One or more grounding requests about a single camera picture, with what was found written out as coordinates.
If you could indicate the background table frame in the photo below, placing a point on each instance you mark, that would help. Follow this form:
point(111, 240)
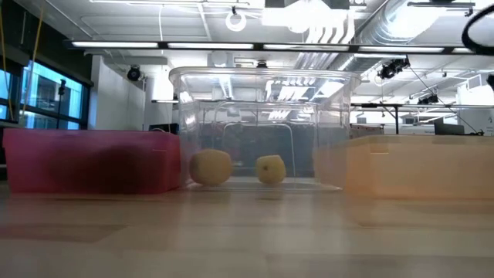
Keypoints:
point(396, 116)

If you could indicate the round yellow fruit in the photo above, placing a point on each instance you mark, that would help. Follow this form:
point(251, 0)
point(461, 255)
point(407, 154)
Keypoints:
point(271, 170)

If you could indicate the bright white ceiling panel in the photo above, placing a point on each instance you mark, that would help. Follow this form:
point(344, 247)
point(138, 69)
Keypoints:
point(305, 13)

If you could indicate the small black overhead camera rig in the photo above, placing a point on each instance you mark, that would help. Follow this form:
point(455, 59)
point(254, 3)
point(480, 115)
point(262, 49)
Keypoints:
point(427, 99)

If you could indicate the white ceiling pipes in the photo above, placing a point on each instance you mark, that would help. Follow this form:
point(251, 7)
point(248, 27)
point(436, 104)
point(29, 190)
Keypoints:
point(332, 32)

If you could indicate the dark background monitor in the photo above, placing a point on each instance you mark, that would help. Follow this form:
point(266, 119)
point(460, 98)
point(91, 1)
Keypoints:
point(164, 128)
point(448, 129)

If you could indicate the pink translucent plastic bin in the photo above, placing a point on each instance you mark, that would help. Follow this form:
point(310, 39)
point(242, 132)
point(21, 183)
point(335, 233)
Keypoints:
point(50, 162)

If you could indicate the large yellow lemon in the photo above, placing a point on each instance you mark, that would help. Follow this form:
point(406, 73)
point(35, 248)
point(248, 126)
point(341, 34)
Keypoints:
point(210, 167)

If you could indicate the black dome ceiling sensor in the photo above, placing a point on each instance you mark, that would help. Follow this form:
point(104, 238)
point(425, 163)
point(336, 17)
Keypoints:
point(261, 64)

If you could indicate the clear plastic bin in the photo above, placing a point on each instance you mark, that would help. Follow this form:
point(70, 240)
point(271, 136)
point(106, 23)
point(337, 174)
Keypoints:
point(262, 116)

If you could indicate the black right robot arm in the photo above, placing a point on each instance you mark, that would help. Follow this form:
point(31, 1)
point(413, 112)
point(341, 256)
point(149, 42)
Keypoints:
point(491, 83)

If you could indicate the dark red produce item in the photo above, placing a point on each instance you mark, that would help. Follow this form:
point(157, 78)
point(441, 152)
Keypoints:
point(121, 170)

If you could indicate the black stand by window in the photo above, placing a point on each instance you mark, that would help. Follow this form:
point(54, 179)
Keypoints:
point(61, 90)

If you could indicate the black wall camera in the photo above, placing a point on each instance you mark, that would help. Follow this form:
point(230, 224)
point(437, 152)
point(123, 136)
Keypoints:
point(134, 73)

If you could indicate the black ceiling light rail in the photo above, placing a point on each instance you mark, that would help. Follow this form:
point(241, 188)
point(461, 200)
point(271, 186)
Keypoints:
point(239, 46)

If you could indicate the black ceiling bar fixture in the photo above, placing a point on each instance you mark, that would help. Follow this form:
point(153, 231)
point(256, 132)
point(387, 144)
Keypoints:
point(440, 4)

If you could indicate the large window with dark frame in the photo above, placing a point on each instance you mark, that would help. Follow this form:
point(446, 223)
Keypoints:
point(46, 96)

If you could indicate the orange translucent plastic bin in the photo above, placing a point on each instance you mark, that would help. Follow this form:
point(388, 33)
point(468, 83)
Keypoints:
point(420, 170)

